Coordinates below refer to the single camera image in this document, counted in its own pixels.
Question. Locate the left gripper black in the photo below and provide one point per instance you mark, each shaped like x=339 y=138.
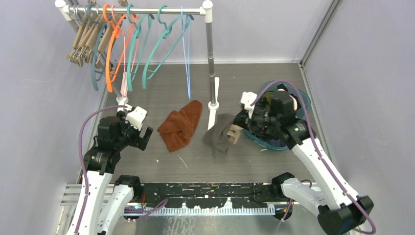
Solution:
x=140 y=142

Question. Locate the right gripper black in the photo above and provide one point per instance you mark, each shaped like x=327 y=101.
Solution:
x=243 y=120

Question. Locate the dark grey underwear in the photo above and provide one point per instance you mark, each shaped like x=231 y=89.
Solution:
x=223 y=133

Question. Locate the navy underwear cream waistband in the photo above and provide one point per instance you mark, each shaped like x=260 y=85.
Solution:
x=276 y=143

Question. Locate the orange hanger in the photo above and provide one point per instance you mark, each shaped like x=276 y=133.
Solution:
x=115 y=20

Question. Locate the olive green underwear cream waistband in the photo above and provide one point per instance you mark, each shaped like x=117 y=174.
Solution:
x=268 y=98

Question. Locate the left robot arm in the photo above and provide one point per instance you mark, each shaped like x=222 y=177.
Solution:
x=114 y=133

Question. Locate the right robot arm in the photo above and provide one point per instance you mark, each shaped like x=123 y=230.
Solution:
x=338 y=207

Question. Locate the teal laundry basket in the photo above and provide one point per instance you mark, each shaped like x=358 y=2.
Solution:
x=304 y=106

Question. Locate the brown towel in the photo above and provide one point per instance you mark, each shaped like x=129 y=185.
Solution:
x=179 y=127

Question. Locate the beige wooden hangers bunch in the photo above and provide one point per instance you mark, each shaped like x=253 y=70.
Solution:
x=82 y=43

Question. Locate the white garment rack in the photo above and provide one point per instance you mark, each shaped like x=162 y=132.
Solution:
x=205 y=10

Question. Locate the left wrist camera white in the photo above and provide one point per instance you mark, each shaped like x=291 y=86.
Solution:
x=135 y=116

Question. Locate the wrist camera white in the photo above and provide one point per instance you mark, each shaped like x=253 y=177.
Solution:
x=135 y=116
x=248 y=100

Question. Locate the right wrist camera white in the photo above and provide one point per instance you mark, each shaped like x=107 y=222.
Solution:
x=248 y=100

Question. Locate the light blue wire hanger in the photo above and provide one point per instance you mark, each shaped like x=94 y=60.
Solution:
x=186 y=53

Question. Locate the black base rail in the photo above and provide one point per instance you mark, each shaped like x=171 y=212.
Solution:
x=209 y=195

